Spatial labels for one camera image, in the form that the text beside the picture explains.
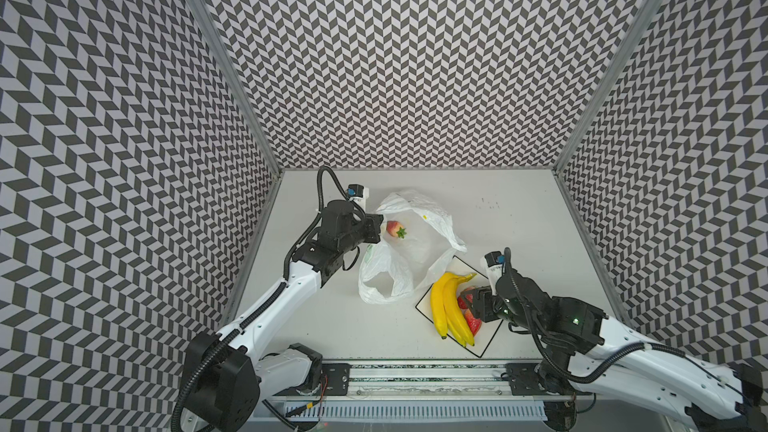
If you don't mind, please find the yellow fake banana bunch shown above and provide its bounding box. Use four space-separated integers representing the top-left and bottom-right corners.
430 272 476 347

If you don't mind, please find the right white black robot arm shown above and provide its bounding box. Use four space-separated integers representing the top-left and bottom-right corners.
460 268 767 431

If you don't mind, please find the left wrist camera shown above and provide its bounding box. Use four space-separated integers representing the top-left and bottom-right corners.
347 184 369 212

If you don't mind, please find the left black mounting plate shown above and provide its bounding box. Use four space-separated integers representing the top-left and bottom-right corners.
298 362 351 396

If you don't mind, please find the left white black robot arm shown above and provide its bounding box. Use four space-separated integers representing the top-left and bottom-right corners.
169 199 384 431

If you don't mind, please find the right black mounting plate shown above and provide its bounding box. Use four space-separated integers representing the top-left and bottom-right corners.
502 362 588 397

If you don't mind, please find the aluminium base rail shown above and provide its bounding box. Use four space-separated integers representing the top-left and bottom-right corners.
251 359 685 403

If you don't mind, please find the white printed plastic bag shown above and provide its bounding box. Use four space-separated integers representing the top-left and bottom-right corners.
358 189 467 305

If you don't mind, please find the red fake strawberry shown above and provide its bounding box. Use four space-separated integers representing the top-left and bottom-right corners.
457 290 474 312
386 220 407 239

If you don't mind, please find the white ventilation grille strip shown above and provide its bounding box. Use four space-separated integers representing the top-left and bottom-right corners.
283 401 547 423

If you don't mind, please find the black mounting plate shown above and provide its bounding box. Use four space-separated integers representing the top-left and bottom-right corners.
298 362 351 396
502 362 588 397

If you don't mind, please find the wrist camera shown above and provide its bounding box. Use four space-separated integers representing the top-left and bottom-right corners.
347 184 369 212
482 251 505 295

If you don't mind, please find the red fake fruit piece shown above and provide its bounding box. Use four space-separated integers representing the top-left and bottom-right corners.
464 310 483 336

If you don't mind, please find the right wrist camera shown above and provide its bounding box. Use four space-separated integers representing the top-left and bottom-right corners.
482 251 505 295

